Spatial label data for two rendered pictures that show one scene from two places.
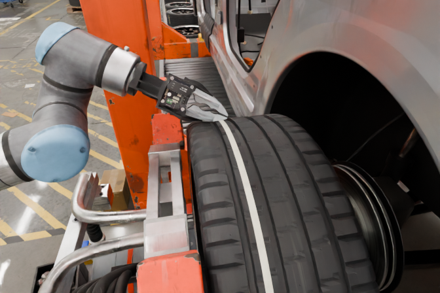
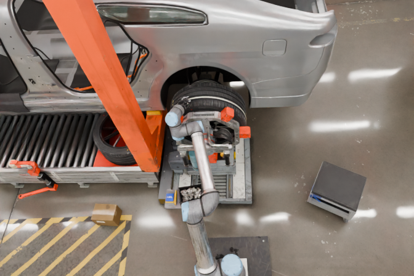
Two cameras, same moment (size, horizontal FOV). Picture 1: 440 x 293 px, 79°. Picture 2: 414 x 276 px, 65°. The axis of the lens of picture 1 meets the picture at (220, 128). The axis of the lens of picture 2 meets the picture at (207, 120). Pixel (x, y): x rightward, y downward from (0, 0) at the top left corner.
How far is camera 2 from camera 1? 226 cm
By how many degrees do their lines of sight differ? 51
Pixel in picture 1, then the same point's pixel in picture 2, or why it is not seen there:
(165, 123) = not seen: hidden behind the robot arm
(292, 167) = (211, 89)
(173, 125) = not seen: hidden behind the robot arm
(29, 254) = (135, 267)
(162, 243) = (219, 116)
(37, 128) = (196, 125)
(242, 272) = (228, 104)
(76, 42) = (177, 112)
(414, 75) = (215, 63)
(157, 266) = (227, 111)
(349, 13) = (193, 60)
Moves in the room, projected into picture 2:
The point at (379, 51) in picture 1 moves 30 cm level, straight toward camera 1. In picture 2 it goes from (206, 62) to (235, 81)
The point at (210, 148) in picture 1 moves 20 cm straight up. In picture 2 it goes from (202, 101) to (199, 84)
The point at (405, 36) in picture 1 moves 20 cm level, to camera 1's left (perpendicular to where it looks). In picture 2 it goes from (210, 59) to (204, 79)
